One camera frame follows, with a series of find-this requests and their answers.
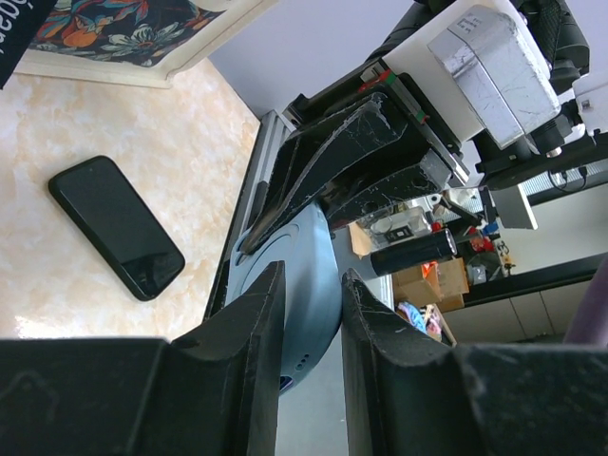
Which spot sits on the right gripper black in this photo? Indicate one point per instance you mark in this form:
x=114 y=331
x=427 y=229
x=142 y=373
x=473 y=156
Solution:
x=367 y=141

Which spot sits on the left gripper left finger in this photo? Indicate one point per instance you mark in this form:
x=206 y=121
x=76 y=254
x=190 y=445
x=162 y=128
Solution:
x=213 y=391

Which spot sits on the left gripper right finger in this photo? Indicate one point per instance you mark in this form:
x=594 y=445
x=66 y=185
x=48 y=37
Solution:
x=408 y=394

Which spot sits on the phone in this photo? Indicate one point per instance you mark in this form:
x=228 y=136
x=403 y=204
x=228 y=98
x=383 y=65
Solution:
x=313 y=296
x=101 y=201

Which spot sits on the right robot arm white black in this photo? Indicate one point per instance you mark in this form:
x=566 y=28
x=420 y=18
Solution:
x=500 y=168

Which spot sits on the phone in black case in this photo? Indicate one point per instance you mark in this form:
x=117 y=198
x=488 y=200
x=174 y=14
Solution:
x=101 y=201

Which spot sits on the cardboard box in background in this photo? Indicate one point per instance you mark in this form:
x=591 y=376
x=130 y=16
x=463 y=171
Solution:
x=443 y=284

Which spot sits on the black cylinder in background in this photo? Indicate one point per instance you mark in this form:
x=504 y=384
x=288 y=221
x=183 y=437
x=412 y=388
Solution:
x=414 y=252

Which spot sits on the beige canvas tote bag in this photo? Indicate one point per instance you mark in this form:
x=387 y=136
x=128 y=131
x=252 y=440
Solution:
x=130 y=42

